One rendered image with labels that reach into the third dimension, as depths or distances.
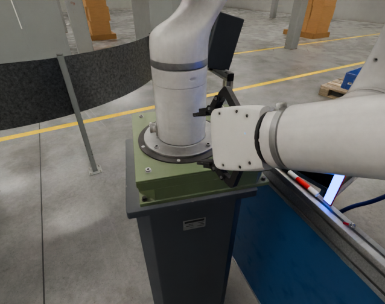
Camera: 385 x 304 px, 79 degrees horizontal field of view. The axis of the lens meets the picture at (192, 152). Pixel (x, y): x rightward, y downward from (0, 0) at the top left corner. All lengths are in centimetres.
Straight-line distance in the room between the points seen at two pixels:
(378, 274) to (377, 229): 139
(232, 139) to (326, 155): 14
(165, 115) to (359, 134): 37
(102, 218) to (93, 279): 43
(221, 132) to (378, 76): 20
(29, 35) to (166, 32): 582
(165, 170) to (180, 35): 26
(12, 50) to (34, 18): 79
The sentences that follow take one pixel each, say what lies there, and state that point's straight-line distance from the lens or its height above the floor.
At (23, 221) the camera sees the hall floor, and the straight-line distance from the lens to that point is 205.
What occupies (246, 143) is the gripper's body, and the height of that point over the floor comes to 114.
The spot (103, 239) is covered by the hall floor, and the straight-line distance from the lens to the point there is 171.
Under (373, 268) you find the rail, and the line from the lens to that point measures 68.
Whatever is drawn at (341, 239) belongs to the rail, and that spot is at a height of 83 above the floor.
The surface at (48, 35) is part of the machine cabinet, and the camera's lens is 623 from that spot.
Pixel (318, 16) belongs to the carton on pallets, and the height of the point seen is 60.
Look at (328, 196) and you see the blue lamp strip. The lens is 70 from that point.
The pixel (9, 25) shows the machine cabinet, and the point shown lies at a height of 72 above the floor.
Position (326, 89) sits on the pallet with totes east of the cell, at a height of 11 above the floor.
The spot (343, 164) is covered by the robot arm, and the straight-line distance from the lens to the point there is 27.
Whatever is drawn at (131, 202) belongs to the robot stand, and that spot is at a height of 93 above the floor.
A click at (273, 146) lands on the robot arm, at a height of 117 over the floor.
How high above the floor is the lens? 132
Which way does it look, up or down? 35 degrees down
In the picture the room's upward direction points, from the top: straight up
